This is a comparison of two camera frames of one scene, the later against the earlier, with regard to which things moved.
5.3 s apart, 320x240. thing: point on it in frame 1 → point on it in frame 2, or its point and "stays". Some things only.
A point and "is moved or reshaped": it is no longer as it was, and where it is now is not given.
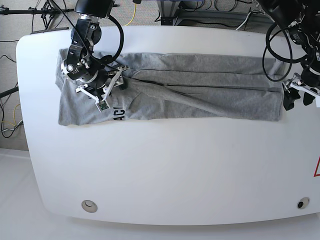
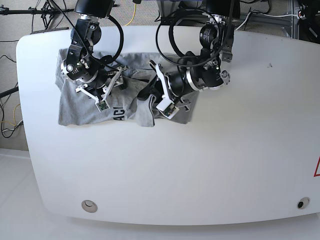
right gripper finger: [290, 95] → [146, 91]
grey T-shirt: [171, 87] is moved or reshaped
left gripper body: [117, 80] stays
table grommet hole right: [303, 203] stays
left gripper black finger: [124, 86] stays
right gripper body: [309, 80] → [180, 82]
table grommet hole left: [89, 206] stays
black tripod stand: [47, 9] stays
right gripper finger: [308, 98] → [157, 91]
